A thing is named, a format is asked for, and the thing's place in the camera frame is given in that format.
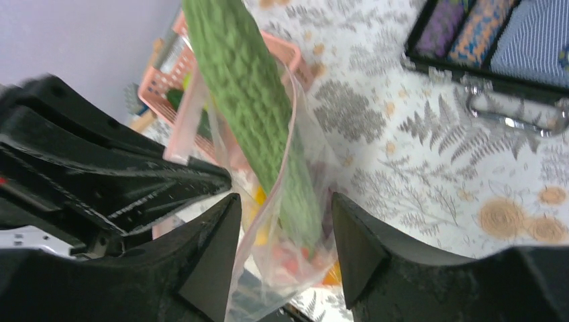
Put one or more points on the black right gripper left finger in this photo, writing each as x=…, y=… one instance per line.
x=184, y=275

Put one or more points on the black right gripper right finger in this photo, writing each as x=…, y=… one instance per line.
x=390, y=276

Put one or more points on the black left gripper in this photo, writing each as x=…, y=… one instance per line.
x=49, y=202

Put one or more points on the red orange mango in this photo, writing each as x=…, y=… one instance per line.
x=292, y=264

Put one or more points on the clear zip top bag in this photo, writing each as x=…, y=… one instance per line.
x=259, y=284

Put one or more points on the yellow lemon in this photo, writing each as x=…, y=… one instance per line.
x=262, y=232

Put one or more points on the pink plastic basket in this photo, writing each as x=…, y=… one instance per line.
x=176, y=60

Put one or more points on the floral table mat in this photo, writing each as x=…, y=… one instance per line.
x=413, y=156

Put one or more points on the black poker chip case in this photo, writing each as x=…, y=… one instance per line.
x=516, y=48

